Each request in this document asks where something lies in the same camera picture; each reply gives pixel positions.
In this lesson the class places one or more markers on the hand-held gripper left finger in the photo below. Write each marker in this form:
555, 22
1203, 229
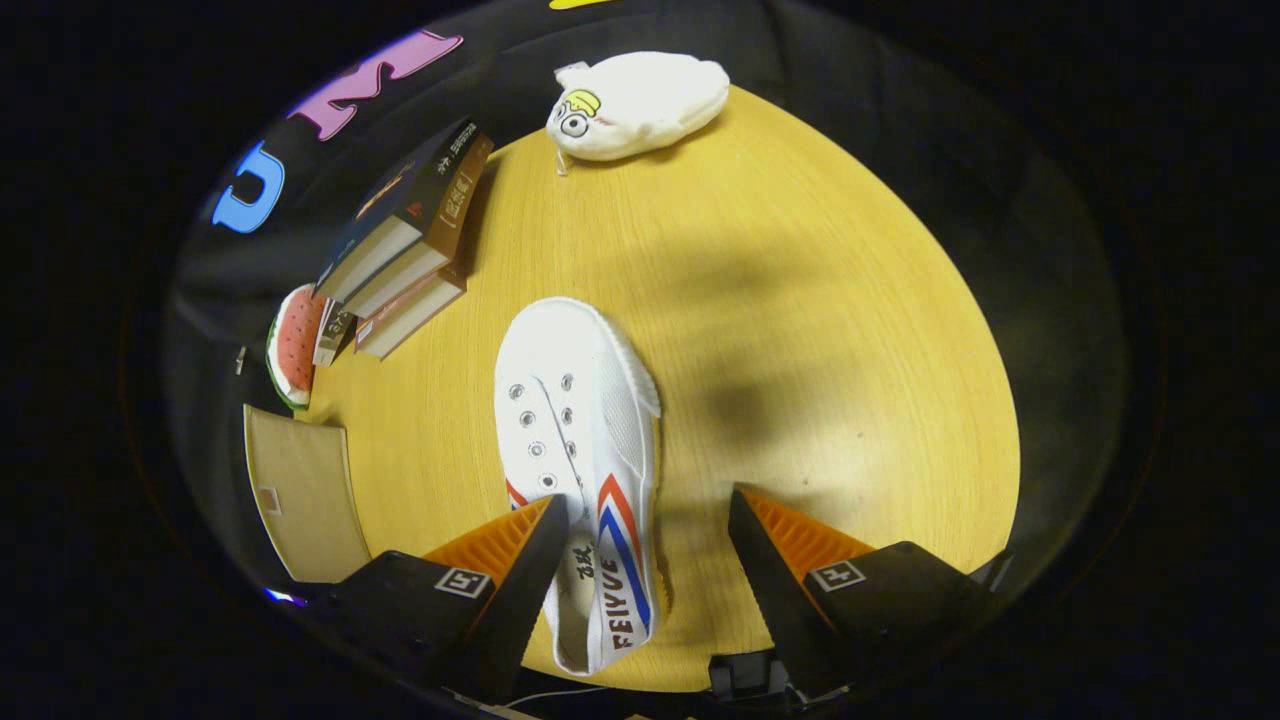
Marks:
525, 600

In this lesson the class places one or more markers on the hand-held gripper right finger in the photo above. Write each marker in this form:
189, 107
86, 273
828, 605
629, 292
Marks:
775, 600

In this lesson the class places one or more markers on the beige fabric storage box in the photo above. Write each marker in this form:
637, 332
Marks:
300, 500

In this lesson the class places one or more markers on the white striped canvas shoe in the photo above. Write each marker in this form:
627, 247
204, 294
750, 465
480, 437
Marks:
580, 350

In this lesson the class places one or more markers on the lit computer monitor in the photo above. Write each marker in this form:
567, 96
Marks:
280, 597

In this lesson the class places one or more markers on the reddish brown cover book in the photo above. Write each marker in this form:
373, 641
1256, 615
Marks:
410, 315

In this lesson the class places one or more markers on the white portrait cover book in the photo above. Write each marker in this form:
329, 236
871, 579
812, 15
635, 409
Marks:
333, 335

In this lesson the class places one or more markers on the watermelon slice toy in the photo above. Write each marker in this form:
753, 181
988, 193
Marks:
295, 345

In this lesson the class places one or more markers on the dark brown spine book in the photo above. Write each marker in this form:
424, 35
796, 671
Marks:
455, 200

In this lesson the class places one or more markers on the black cover book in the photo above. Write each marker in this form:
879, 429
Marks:
400, 200

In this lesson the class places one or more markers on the white plush toy with eyes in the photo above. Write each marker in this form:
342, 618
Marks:
650, 105

